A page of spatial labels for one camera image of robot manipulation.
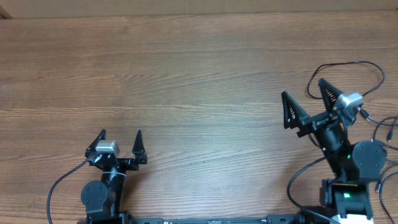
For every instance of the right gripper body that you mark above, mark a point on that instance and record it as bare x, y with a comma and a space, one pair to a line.
314, 122

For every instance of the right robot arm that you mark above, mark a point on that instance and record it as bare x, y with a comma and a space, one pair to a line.
344, 198

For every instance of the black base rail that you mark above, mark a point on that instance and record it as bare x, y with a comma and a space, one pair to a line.
270, 219

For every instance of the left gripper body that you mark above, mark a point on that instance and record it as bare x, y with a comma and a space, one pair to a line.
125, 165

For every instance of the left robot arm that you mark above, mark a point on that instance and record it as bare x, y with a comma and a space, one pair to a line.
103, 198

